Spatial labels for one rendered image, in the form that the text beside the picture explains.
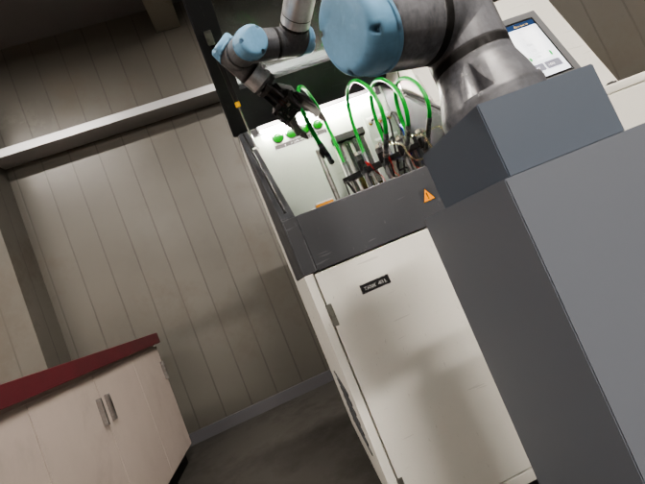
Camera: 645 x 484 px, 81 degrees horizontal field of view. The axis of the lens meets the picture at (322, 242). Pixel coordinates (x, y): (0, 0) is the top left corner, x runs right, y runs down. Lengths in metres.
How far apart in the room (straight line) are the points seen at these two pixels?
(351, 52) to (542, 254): 0.35
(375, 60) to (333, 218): 0.56
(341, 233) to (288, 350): 2.07
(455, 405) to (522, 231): 0.72
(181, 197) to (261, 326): 1.18
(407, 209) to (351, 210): 0.16
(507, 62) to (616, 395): 0.42
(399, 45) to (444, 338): 0.77
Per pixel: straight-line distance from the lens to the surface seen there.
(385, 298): 1.03
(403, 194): 1.08
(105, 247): 3.25
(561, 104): 0.60
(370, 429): 1.08
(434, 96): 1.56
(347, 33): 0.56
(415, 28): 0.57
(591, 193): 0.54
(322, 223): 1.01
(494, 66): 0.61
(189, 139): 3.28
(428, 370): 1.08
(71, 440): 1.73
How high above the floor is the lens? 0.78
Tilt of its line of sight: 4 degrees up
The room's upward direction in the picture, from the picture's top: 22 degrees counter-clockwise
